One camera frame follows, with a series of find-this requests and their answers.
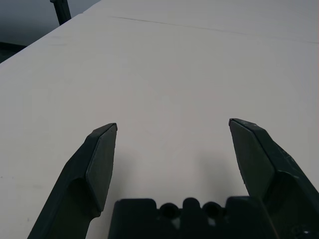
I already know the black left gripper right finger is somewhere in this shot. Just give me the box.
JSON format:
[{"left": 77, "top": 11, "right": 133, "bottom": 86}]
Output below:
[{"left": 228, "top": 118, "right": 319, "bottom": 239}]

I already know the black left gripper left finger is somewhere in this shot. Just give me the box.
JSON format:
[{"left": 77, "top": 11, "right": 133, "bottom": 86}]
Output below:
[{"left": 27, "top": 122, "right": 118, "bottom": 239}]

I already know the black-framed side table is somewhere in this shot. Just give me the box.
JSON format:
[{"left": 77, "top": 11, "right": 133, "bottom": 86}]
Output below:
[{"left": 49, "top": 0, "right": 72, "bottom": 26}]

